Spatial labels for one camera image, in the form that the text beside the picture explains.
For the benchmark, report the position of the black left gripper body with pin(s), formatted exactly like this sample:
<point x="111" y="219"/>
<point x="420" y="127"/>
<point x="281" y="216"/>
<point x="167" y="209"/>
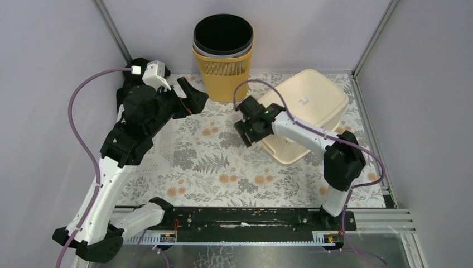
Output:
<point x="182" y="99"/>

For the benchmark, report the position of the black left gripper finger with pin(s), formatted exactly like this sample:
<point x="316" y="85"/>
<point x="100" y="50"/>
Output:
<point x="187" y="107"/>
<point x="192" y="93"/>

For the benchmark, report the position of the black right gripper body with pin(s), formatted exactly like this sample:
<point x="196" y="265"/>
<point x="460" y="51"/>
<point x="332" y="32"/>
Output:
<point x="252" y="132"/>

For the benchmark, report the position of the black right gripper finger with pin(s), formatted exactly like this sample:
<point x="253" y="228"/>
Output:
<point x="274" y="109"/>
<point x="244" y="132"/>

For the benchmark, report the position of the cream large plastic basket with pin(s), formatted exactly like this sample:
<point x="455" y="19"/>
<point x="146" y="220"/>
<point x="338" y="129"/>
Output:
<point x="314" y="98"/>

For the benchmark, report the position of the grey bin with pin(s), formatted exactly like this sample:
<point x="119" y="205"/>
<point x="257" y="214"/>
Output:
<point x="234" y="55"/>

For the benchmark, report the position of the black bin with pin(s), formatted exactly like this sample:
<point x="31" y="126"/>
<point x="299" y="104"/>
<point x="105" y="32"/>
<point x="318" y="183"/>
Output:
<point x="223" y="34"/>

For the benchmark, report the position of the white perforated plastic basket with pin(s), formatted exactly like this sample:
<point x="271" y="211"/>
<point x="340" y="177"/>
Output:
<point x="164" y="140"/>

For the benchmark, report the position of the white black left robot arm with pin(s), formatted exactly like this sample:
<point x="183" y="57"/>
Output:
<point x="93" y="234"/>

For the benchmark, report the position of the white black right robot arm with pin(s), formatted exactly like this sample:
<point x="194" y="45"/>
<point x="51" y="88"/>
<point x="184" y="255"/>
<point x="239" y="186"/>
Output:
<point x="342" y="158"/>

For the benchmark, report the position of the black crumpled cloth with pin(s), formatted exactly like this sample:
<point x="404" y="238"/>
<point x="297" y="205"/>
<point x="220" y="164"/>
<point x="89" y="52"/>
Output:
<point x="129" y="70"/>

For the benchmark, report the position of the yellow perforated waste bin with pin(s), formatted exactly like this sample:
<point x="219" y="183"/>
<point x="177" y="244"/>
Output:
<point x="222" y="76"/>

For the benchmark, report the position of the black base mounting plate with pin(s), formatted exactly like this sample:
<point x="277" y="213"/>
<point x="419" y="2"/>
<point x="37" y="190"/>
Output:
<point x="252" y="225"/>

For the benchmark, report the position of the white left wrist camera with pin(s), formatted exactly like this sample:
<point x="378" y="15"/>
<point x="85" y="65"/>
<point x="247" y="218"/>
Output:
<point x="153" y="74"/>

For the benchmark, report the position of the aluminium frame rails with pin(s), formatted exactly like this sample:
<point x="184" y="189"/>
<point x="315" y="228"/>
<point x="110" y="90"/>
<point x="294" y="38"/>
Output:
<point x="392" y="219"/>

